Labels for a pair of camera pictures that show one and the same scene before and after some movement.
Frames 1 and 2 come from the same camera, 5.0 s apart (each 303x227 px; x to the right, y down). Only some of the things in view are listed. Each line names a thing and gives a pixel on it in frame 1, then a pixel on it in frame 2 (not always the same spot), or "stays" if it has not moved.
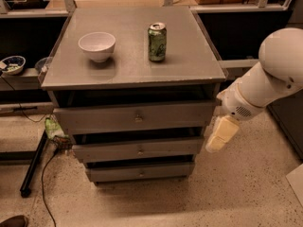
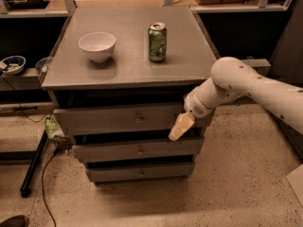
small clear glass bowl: (42, 64) stays
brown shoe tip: (19, 220) stays
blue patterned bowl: (14, 64) stays
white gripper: (235, 104) -> (195, 105)
